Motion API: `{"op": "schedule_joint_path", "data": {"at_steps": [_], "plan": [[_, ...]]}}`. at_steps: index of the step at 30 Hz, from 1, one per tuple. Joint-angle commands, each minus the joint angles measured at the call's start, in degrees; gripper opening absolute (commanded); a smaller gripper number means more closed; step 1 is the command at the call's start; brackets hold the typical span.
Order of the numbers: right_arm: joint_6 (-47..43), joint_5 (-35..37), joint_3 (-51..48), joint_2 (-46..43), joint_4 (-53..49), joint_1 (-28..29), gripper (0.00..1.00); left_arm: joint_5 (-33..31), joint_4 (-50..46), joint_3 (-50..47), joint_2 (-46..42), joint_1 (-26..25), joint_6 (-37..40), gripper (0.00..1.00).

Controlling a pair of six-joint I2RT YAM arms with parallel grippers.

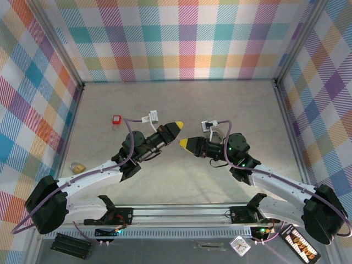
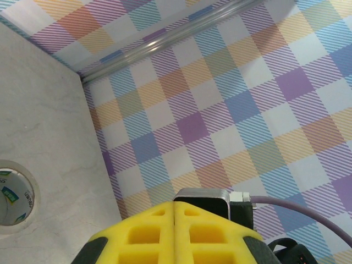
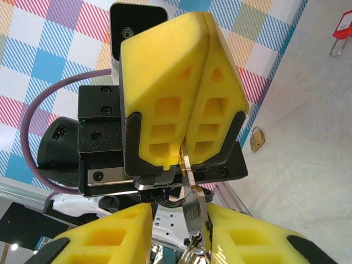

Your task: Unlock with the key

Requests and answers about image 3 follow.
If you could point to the brass padlock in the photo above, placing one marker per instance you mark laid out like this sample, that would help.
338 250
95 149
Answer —
257 140

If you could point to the aluminium frame bar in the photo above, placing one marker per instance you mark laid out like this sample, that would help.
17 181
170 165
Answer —
16 189

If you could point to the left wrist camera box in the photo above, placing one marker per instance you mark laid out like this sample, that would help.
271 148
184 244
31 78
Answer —
123 16

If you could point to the aluminium frame rail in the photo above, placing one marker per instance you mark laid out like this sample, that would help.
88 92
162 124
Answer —
233 200

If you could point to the silver key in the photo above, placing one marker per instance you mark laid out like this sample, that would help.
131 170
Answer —
193 214

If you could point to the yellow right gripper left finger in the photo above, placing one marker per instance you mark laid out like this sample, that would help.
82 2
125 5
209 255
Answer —
110 239

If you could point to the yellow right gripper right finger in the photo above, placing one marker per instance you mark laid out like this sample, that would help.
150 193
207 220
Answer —
247 242

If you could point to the gold key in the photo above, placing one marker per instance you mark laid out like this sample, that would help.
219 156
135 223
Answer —
182 165

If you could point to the red padlock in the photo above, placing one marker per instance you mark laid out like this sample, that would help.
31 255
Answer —
343 27

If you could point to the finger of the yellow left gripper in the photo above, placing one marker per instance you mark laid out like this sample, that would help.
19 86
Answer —
162 60
220 88

